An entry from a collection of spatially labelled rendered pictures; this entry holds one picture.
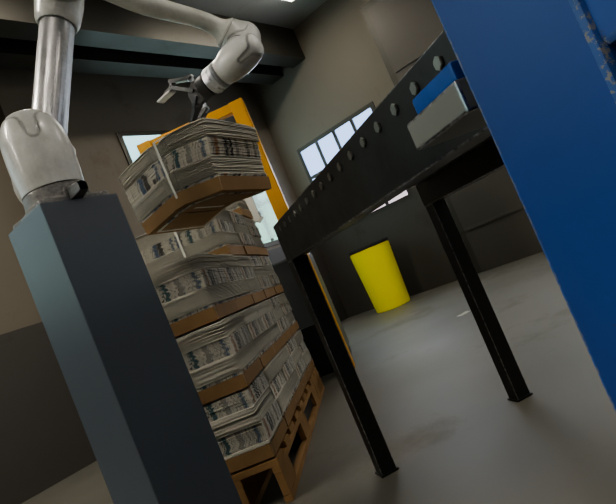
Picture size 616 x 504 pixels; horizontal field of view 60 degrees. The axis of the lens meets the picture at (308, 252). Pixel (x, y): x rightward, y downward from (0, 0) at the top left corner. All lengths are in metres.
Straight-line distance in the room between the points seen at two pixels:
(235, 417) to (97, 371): 0.58
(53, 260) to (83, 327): 0.17
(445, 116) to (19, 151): 1.14
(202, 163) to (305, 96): 5.03
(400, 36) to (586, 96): 5.75
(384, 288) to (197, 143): 4.17
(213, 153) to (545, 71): 1.45
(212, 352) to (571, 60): 1.58
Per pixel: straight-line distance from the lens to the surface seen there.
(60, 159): 1.45
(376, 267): 5.62
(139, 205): 1.84
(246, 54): 1.73
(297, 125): 6.71
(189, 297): 1.74
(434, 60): 0.67
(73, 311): 1.34
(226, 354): 1.73
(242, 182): 1.72
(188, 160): 1.70
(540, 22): 0.26
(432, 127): 0.52
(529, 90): 0.27
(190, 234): 2.34
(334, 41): 6.45
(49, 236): 1.35
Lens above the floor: 0.60
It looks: 3 degrees up
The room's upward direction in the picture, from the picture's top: 23 degrees counter-clockwise
